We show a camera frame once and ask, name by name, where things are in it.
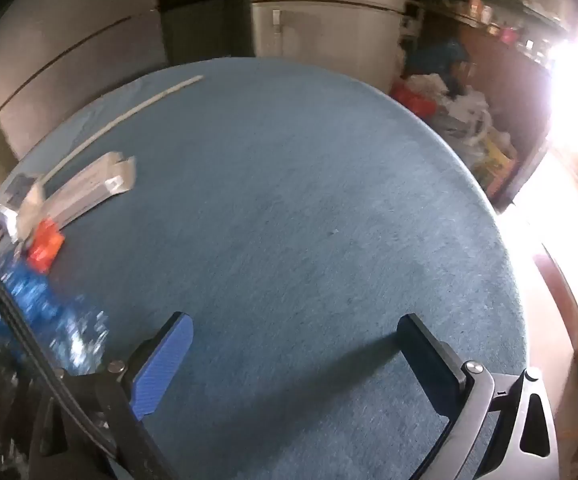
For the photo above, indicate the teal bag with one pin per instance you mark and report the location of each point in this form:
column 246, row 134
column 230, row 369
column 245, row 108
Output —
column 439, row 55

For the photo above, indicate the yellow box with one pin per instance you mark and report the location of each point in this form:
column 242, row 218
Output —
column 494, row 160

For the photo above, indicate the white refrigerator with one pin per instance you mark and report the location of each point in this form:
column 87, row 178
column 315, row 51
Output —
column 319, row 30

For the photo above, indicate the thin white stick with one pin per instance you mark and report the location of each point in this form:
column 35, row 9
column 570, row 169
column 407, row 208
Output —
column 134, row 108

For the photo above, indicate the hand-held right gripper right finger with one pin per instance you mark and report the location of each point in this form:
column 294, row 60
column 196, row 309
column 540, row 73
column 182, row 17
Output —
column 426, row 360

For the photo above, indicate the pile of plastic bags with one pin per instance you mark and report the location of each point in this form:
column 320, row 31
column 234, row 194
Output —
column 459, row 105

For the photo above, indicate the blue tablecloth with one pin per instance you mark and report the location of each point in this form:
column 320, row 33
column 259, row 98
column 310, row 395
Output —
column 294, row 210

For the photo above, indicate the orange candy wrapper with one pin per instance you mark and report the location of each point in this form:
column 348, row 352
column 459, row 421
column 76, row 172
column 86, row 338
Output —
column 44, row 250

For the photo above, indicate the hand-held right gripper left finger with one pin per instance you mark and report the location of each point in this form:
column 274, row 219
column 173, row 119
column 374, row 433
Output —
column 164, row 365

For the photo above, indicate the shelf of goods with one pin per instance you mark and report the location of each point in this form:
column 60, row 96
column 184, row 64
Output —
column 484, row 10

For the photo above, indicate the blue plastic bag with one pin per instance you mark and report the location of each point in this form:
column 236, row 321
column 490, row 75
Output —
column 44, row 305

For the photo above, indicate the red plastic bag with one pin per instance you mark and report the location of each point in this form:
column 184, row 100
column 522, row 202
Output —
column 414, row 100

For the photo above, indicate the large grey cabinet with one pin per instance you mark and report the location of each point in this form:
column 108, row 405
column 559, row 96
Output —
column 69, row 35

